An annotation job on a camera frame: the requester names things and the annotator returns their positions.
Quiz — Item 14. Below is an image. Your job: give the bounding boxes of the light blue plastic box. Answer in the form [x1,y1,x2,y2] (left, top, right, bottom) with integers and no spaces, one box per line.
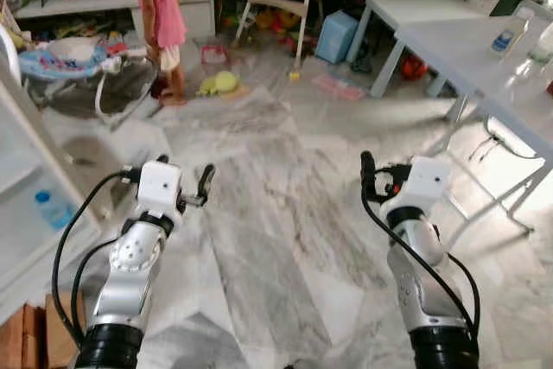
[315,10,360,66]

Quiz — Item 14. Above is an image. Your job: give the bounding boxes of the yellow-green soft toy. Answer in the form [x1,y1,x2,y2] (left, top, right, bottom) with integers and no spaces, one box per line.
[196,70,242,99]

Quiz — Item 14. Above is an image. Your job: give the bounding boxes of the white television cabinet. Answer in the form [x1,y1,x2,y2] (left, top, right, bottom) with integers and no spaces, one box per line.
[12,0,217,42]

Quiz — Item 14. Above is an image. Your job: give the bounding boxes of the grey baby bouncer seat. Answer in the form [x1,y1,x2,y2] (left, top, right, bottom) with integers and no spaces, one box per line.
[16,35,162,124]

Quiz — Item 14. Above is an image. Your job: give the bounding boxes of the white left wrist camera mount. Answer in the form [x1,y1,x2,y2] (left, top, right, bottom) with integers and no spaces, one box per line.
[137,161,183,215]

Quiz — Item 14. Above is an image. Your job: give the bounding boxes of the small red toy basket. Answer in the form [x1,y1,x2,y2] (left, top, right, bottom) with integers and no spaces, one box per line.
[200,42,231,68]

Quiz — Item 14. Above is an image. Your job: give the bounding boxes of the small bottle with blue label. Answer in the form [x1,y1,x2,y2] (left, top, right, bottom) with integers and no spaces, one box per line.
[490,18,524,55]

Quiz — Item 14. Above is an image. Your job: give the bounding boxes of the red ball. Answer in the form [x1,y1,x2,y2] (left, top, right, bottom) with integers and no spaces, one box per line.
[401,54,427,81]

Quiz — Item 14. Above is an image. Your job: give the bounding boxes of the pink flat mat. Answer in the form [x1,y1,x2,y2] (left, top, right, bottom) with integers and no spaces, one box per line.
[312,73,369,103]

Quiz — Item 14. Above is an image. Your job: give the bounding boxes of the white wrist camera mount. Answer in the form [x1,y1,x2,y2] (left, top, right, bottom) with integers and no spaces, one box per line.
[380,156,453,213]
[137,161,183,215]

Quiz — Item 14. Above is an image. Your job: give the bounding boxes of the clear bottle with blue cap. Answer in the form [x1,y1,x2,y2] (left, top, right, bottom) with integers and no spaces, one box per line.
[34,189,78,232]

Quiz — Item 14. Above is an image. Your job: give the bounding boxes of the white folding table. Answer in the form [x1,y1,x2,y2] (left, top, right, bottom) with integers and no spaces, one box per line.
[393,13,553,237]

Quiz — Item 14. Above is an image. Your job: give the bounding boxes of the child in pink dress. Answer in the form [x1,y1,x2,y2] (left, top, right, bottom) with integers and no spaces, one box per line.
[129,0,188,107]

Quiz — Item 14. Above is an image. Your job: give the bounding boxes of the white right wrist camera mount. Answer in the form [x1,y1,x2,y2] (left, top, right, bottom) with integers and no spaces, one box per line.
[380,156,453,213]

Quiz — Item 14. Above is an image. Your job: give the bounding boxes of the low white table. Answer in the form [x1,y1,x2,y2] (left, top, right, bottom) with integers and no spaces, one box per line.
[346,0,486,99]

